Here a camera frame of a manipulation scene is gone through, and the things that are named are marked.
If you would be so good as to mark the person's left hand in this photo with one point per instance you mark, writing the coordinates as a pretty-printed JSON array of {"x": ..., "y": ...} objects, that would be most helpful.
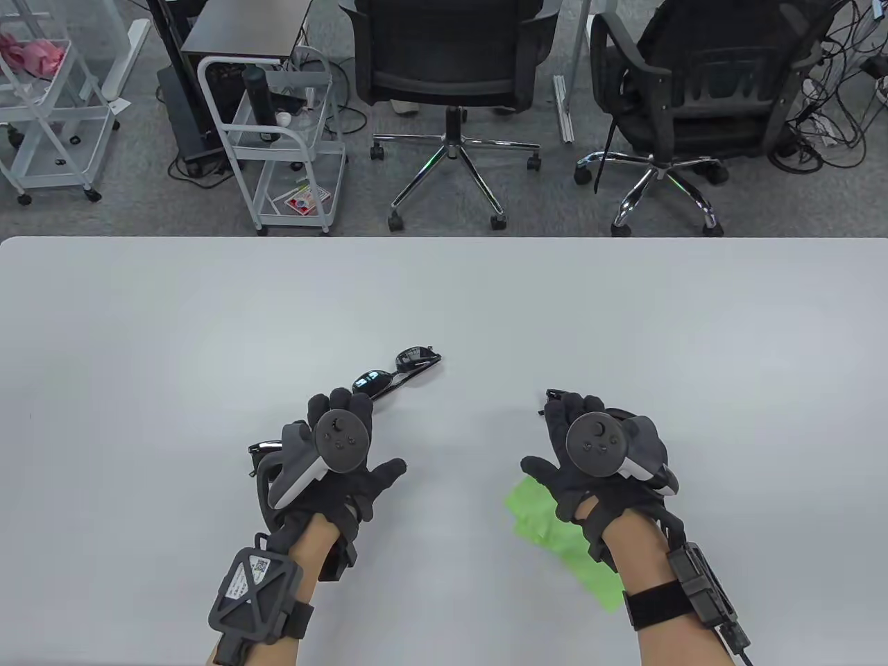
[{"x": 354, "y": 496}]

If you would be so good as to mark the person's right hand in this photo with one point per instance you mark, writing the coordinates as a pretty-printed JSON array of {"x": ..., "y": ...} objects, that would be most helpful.
[{"x": 590, "y": 503}]

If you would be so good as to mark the green cleaning cloth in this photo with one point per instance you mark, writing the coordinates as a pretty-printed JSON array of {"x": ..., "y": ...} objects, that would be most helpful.
[{"x": 541, "y": 527}]

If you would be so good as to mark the thin-frame dark sunglasses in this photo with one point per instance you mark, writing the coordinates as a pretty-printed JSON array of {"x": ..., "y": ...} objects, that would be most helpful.
[{"x": 257, "y": 447}]

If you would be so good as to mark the small mirrored oval sunglasses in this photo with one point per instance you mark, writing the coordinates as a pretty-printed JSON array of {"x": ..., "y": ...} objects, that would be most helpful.
[{"x": 416, "y": 357}]

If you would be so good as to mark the grey left hand controller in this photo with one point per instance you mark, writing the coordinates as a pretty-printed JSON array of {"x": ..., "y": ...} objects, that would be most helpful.
[{"x": 340, "y": 440}]

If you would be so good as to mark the grey hand controller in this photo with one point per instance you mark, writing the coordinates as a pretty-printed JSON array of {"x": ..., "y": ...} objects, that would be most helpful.
[
  {"x": 340, "y": 440},
  {"x": 596, "y": 444}
]

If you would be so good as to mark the grey right hand controller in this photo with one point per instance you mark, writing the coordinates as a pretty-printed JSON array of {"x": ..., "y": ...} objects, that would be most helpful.
[{"x": 596, "y": 444}]

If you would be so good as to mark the black left wrist tracker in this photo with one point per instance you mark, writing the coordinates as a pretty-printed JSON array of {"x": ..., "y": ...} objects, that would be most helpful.
[{"x": 253, "y": 590}]

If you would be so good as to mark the black wrist tracker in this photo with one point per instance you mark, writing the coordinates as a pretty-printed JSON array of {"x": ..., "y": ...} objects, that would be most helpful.
[
  {"x": 701, "y": 590},
  {"x": 253, "y": 590}
]

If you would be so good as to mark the black right wrist tracker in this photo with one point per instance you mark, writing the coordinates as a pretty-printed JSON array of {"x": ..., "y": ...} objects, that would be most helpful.
[{"x": 701, "y": 590}]

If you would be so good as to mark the red and white packet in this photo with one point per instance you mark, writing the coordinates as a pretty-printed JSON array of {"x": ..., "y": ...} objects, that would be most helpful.
[{"x": 305, "y": 201}]

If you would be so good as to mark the white table leg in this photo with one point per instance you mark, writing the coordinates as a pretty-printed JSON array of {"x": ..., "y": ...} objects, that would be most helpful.
[{"x": 563, "y": 111}]

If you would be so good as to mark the black bottle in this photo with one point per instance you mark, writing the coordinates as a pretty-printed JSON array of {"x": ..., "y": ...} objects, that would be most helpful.
[{"x": 258, "y": 97}]

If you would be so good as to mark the black computer tower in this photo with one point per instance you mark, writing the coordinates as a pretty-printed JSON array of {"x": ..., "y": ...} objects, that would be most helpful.
[{"x": 184, "y": 118}]

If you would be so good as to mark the grey flat device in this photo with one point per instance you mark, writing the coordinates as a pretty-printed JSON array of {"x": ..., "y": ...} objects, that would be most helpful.
[{"x": 298, "y": 80}]

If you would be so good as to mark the white power strip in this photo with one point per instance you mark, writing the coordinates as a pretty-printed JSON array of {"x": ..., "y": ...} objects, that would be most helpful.
[{"x": 825, "y": 132}]

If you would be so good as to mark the black office chair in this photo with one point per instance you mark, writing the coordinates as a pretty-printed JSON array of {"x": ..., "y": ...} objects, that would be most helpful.
[
  {"x": 707, "y": 69},
  {"x": 444, "y": 41}
]

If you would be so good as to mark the white paper tag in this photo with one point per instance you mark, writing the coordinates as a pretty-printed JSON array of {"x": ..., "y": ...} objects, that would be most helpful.
[{"x": 118, "y": 106}]

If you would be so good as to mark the dark side table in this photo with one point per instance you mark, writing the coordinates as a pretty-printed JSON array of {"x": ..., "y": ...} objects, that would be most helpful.
[{"x": 243, "y": 28}]

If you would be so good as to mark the white table foot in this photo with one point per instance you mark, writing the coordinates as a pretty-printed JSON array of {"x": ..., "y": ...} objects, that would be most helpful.
[{"x": 125, "y": 59}]

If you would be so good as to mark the black desk leg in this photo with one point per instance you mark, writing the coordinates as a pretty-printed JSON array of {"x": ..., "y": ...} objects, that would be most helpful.
[{"x": 166, "y": 35}]

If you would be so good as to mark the black power adapter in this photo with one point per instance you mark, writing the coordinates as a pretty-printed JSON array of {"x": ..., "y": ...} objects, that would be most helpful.
[{"x": 874, "y": 67}]

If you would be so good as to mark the pink cloth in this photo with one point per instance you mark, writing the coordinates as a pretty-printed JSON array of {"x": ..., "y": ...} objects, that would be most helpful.
[{"x": 35, "y": 55}]

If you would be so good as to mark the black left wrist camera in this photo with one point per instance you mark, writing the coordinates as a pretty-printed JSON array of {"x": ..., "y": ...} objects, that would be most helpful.
[{"x": 336, "y": 565}]

